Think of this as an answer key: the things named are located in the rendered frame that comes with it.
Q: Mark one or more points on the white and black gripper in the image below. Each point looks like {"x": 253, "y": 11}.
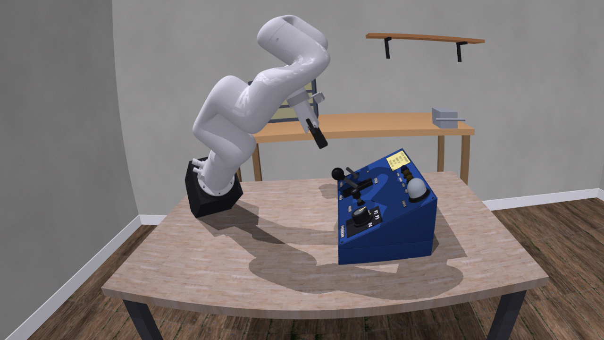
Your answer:
{"x": 309, "y": 120}

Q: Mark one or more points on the blue control panel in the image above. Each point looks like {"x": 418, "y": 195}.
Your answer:
{"x": 386, "y": 211}

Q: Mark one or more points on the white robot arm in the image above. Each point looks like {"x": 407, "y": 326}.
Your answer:
{"x": 234, "y": 111}

